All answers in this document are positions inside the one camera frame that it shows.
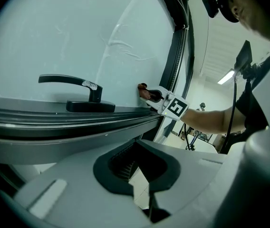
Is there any thick black chest cable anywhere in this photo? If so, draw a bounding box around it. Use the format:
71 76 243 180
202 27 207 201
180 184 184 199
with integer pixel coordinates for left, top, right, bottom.
220 77 239 154

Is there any person's right forearm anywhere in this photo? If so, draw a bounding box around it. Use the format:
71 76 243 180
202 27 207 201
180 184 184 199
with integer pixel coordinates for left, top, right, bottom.
181 108 247 135

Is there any large frosted window glass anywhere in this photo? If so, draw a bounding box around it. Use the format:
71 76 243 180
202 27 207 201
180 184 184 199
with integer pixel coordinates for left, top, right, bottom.
0 0 176 109

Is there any black framed frosted window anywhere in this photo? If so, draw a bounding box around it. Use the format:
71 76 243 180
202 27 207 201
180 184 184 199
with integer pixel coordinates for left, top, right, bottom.
0 0 195 192

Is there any person's head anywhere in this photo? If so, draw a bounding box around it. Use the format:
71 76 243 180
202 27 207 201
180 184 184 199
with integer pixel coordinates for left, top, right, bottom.
219 0 270 42

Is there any brown cloth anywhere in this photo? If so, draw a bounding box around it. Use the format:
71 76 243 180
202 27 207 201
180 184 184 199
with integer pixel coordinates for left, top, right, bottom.
137 83 153 101

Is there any white ceiling light tube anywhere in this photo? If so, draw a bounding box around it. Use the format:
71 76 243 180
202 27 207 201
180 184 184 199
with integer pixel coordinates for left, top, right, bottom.
217 69 235 85

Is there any person's black shirt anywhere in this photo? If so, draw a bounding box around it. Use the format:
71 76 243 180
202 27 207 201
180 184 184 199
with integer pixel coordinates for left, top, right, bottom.
234 39 270 142

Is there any black window handle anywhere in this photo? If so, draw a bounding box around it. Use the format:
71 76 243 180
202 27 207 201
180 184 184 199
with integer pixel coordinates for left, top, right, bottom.
38 74 116 113

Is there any black chest-mounted device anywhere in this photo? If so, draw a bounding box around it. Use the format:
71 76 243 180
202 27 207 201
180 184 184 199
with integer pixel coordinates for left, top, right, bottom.
234 39 253 75

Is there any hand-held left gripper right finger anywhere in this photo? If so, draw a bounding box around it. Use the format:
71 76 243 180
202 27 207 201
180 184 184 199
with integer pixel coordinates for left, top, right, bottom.
139 139 226 213

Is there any black head-worn camera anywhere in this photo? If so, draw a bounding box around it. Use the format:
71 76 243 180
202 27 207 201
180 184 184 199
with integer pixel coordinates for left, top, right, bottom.
202 0 221 19

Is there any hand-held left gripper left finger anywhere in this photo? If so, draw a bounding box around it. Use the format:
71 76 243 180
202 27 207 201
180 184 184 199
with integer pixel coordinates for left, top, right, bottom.
15 139 150 228

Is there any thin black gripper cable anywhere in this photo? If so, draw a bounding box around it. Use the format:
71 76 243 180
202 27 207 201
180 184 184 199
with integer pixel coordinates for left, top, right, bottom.
183 123 191 150

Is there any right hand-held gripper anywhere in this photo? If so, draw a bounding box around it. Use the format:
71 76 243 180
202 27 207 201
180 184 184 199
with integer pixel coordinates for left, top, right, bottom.
146 86 190 121

